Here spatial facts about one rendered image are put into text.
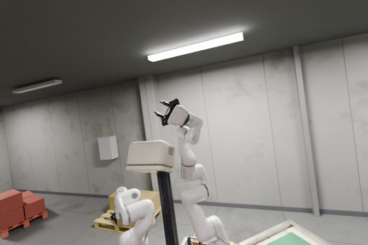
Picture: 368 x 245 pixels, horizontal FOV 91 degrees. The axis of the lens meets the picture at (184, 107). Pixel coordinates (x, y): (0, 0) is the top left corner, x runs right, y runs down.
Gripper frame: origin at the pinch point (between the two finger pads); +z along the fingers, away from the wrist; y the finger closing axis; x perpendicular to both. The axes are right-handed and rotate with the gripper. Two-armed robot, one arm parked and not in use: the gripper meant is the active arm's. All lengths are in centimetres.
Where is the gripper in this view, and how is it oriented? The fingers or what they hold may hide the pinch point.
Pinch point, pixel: (161, 109)
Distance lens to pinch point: 81.4
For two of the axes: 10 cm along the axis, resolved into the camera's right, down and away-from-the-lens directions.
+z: -6.3, -3.0, -7.1
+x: 6.1, 3.8, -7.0
